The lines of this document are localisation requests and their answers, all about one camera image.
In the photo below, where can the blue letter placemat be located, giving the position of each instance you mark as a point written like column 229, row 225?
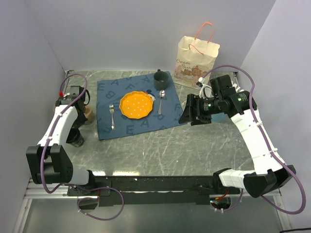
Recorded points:
column 111, row 91

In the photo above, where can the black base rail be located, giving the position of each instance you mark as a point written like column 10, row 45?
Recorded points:
column 115, row 190

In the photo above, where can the orange dotted plate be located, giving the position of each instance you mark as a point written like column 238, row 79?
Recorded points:
column 136, row 105

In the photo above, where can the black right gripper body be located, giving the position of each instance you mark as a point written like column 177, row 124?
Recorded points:
column 205, row 108

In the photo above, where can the silver fork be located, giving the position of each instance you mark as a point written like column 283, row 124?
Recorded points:
column 111, row 109

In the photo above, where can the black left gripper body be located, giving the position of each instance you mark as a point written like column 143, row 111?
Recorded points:
column 81, row 119

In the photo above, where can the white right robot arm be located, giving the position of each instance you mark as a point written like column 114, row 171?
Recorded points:
column 268, row 173

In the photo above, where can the light blue straw cup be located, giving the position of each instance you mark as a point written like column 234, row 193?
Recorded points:
column 218, row 118

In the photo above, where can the silver spoon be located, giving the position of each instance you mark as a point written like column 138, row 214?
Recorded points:
column 161, row 96

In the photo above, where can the brown cardboard cup carrier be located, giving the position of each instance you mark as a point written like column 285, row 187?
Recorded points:
column 88, row 114

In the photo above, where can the cream paper gift bag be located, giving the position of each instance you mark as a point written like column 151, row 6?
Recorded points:
column 195, row 58

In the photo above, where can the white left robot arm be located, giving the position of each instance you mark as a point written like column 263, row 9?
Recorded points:
column 48, row 161

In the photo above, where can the dark green mug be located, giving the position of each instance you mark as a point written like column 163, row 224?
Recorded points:
column 161, row 80

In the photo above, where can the aluminium frame rail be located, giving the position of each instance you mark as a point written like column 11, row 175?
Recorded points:
column 37, row 191

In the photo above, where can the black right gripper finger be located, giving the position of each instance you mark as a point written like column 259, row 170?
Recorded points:
column 185, row 118
column 189, row 107

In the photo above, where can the bear figure coaster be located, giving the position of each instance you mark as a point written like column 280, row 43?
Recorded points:
column 150, row 94

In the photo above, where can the dark translucent coffee cup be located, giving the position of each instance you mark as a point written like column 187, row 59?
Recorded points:
column 75, row 138

